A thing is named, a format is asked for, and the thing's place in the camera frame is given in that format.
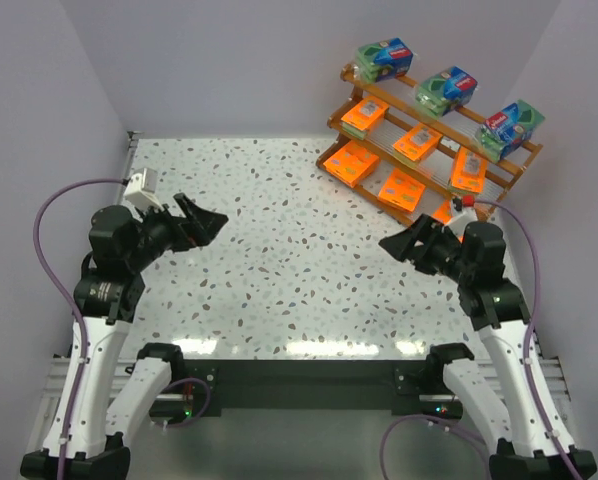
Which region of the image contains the orange sponge box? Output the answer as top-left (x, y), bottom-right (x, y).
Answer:
top-left (448, 147), bottom-right (488, 195)
top-left (341, 95), bottom-right (389, 140)
top-left (432, 200), bottom-right (452, 225)
top-left (392, 123), bottom-right (442, 166)

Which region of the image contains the green sponge pack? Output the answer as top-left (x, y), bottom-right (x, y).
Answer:
top-left (475, 99), bottom-right (545, 163)

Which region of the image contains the blue sponge pack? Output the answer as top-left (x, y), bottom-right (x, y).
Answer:
top-left (353, 37), bottom-right (415, 84)
top-left (414, 66), bottom-right (478, 119)

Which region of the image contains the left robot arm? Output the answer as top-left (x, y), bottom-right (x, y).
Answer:
top-left (20, 193), bottom-right (228, 479)

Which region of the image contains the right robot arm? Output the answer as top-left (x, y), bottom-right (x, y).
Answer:
top-left (379, 215), bottom-right (597, 479)

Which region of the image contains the wooden shelf rack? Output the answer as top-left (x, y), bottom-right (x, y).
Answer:
top-left (317, 41), bottom-right (545, 225)

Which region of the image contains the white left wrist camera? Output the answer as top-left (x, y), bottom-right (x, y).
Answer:
top-left (123, 168), bottom-right (161, 213)

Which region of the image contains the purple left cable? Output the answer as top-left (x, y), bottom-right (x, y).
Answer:
top-left (32, 178), bottom-right (213, 480)

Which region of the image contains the black table base frame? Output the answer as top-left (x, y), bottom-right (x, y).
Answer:
top-left (151, 359), bottom-right (463, 419)

